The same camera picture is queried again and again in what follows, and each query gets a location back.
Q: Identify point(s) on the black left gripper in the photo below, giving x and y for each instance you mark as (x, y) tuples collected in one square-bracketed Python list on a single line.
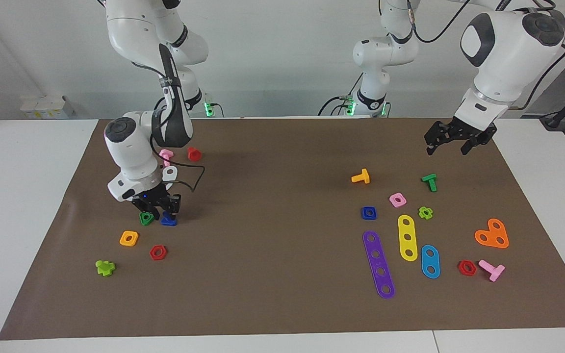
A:
[(461, 131)]

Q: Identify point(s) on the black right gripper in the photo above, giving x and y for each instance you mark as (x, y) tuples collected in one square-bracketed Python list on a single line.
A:
[(157, 198)]

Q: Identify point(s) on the blue triangle-head screw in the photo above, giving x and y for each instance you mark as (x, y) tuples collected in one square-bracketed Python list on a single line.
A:
[(168, 221)]

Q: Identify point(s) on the blue square nut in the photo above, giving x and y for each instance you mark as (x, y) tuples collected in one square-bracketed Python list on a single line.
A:
[(364, 216)]

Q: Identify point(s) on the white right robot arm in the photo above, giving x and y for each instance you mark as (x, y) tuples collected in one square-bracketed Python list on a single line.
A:
[(130, 152)]

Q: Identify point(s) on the green triangle nut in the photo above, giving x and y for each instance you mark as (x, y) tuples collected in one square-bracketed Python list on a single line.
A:
[(144, 221)]

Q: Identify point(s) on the green plastic screw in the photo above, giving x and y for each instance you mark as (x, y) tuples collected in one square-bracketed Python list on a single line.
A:
[(431, 182)]

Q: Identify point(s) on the red hexagon nut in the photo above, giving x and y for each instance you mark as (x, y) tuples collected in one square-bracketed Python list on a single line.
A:
[(152, 254), (460, 268)]

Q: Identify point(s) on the orange square nut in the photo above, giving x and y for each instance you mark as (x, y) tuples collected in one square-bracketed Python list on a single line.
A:
[(123, 242)]

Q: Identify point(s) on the pink plastic screw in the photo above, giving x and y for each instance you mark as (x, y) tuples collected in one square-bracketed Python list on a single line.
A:
[(494, 271), (166, 155)]

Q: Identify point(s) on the red plastic screw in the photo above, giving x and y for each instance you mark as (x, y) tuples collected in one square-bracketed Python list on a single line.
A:
[(194, 155)]

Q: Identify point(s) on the lime cross nut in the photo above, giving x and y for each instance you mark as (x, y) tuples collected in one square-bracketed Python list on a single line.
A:
[(429, 214)]

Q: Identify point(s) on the pink square nut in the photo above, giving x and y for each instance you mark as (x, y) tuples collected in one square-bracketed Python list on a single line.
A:
[(393, 203)]

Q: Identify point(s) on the lime cross-head screw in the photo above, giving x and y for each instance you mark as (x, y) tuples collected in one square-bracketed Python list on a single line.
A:
[(104, 268)]

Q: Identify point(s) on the orange plastic screw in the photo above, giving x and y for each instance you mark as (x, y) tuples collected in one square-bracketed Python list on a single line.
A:
[(364, 177)]

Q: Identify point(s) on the yellow three-hole strip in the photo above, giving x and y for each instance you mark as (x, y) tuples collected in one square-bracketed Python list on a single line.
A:
[(406, 230)]

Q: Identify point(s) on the orange heart-shaped plate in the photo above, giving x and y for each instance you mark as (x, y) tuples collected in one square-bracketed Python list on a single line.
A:
[(492, 235)]

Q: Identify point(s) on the blue two-hole strip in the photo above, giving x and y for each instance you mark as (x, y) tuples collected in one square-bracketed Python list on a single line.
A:
[(430, 262)]

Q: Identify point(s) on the purple four-hole strip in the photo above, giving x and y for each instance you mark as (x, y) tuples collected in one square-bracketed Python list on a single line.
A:
[(378, 263)]

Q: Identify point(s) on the brown table mat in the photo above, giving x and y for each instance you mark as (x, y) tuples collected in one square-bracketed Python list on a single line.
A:
[(282, 284)]

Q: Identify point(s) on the white background box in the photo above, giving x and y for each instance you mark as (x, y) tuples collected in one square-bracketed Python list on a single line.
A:
[(42, 108)]

